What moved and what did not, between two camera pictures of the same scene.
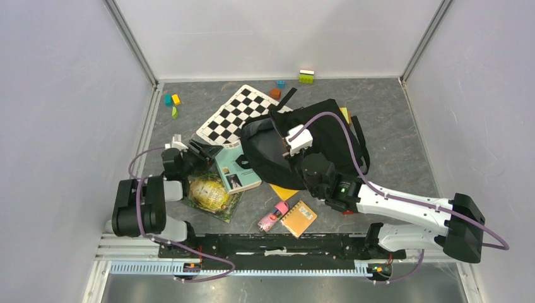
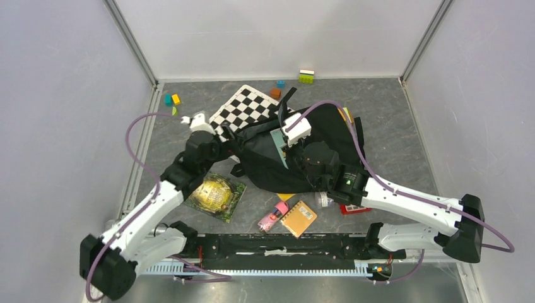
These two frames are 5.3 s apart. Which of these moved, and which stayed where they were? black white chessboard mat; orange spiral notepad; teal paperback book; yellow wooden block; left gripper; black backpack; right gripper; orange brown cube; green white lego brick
Moved: teal paperback book; black backpack; left gripper
Stayed: black white chessboard mat; yellow wooden block; right gripper; orange brown cube; orange spiral notepad; green white lego brick
